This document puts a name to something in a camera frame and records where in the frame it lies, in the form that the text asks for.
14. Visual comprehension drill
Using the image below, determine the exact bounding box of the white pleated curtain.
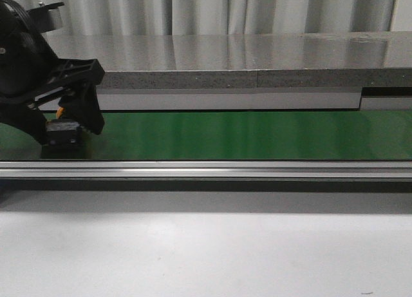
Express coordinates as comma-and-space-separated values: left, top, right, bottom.
15, 0, 411, 35

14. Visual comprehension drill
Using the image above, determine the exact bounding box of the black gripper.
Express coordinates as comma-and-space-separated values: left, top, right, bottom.
19, 59, 105, 135

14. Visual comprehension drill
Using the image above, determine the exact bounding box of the green conveyor belt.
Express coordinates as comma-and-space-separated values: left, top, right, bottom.
0, 111, 412, 160

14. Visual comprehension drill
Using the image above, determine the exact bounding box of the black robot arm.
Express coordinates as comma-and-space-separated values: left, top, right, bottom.
1, 0, 105, 148

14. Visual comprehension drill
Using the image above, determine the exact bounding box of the aluminium conveyor side rail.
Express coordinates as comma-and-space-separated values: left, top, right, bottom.
1, 160, 411, 180

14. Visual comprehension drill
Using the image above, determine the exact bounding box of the grey stone counter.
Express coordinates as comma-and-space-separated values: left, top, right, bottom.
48, 32, 411, 110

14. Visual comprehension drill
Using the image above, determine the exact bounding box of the black push button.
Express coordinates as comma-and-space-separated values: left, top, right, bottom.
46, 107, 82, 148

